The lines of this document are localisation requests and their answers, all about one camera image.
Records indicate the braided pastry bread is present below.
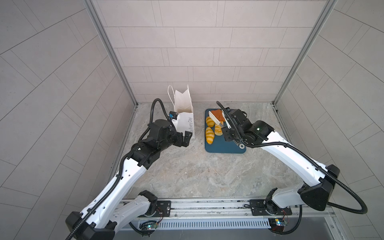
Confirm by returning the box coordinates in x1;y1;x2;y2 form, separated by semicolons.
214;124;223;136

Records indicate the small striped bun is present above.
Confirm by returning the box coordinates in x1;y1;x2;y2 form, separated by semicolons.
206;116;215;128

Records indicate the reddish brown croissant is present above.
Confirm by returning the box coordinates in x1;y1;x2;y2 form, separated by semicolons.
211;109;225;122

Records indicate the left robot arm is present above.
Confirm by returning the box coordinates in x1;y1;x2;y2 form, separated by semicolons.
66;99;193;240

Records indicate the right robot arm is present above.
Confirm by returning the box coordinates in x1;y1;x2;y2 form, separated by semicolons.
217;102;368;215

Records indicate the white paper bag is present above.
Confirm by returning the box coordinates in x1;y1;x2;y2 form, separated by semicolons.
167;85;195;139

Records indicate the blue rectangular tray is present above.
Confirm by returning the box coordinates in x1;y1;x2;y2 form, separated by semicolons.
205;109;246;154

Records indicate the left circuit board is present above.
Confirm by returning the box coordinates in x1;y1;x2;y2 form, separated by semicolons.
140;221;159;231

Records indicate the circuit board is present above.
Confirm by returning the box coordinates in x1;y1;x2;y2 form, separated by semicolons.
140;221;159;231
268;218;289;233

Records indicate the right circuit board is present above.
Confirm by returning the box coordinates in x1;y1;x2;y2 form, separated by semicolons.
268;218;289;233

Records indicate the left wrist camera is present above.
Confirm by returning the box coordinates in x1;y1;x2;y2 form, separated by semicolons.
169;111;179;121

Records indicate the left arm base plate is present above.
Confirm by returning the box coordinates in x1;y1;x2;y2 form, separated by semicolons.
152;201;172;218

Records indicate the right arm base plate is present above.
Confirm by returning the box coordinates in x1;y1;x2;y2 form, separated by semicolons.
249;200;292;216

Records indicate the aluminium rail frame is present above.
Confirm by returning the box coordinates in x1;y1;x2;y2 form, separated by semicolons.
80;196;343;240

